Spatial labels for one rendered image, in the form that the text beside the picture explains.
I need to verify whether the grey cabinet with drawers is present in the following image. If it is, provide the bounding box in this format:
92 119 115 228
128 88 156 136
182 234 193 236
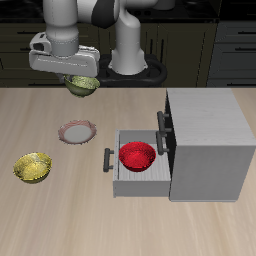
102 87 256 203

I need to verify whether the green bowl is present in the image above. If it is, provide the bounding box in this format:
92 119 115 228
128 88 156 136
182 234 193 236
64 75 101 99

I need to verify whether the white plate with pink rim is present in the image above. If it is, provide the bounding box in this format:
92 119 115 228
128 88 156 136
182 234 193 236
57 119 98 145

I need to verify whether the yellow bowl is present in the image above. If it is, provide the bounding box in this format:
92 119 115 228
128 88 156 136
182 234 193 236
12 152 53 185

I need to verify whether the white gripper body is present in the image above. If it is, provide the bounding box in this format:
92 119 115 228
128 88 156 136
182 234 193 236
28 45 101 78

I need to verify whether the red bowl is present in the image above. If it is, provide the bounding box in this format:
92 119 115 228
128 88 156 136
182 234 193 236
118 141 157 173

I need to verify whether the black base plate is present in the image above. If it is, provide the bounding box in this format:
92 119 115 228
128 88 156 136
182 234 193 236
96 54 168 85

